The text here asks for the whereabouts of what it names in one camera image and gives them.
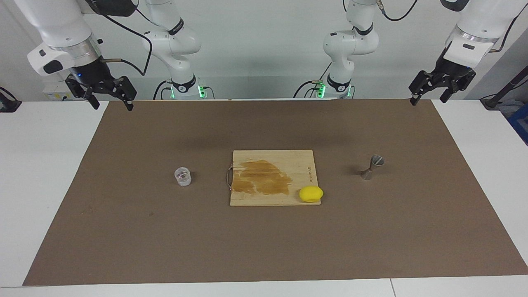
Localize stained wooden cutting board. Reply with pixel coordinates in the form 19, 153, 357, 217
226, 150, 321, 207

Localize black stand pole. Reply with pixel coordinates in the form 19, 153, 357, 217
481, 66, 528, 110

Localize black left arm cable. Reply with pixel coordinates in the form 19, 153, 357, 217
377, 0, 521, 53

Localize brown table mat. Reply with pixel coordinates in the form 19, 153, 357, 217
23, 99, 528, 286

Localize black left base cable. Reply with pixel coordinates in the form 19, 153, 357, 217
293, 62, 332, 99

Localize yellow lemon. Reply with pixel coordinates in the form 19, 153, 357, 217
299, 186, 324, 203

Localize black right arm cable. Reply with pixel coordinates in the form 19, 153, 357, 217
99, 12, 153, 77

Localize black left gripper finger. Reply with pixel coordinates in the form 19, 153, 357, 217
439, 69, 477, 104
408, 70, 445, 106

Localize steel cocktail jigger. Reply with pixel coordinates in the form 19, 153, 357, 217
360, 155, 385, 181

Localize black base cable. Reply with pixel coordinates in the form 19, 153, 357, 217
293, 62, 332, 99
153, 80, 172, 100

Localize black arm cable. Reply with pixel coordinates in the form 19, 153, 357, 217
99, 12, 153, 77
377, 0, 521, 53

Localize blue box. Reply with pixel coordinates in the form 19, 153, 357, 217
508, 103, 528, 145

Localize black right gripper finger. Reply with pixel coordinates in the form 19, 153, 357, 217
103, 76, 138, 112
65, 77, 101, 110

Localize white wall power box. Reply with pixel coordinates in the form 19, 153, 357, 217
43, 80, 83, 101

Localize black right base cable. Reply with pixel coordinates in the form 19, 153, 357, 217
153, 80, 172, 100

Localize black table clamp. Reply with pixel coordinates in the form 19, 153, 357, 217
0, 87, 22, 113

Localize clear glass cup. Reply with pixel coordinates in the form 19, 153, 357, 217
174, 167, 192, 186

